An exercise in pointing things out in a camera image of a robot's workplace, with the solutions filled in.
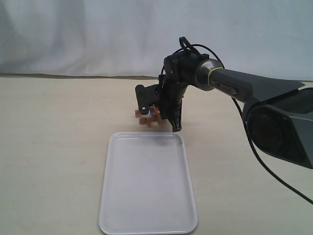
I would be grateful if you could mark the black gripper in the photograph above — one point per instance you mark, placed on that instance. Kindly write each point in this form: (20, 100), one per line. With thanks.
(180, 72)

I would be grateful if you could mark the white plastic tray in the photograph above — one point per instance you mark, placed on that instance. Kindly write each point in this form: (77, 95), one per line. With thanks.
(147, 187)

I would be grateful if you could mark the notched wooden piece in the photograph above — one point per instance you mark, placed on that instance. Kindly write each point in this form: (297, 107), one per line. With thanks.
(147, 109)
(144, 119)
(149, 121)
(156, 115)

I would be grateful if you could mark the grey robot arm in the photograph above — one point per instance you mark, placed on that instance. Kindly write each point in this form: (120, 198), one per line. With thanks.
(278, 113)

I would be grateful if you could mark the white backdrop cloth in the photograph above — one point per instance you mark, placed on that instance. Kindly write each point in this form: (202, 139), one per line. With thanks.
(131, 37)

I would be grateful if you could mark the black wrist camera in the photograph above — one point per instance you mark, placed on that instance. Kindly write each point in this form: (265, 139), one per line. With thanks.
(147, 96)

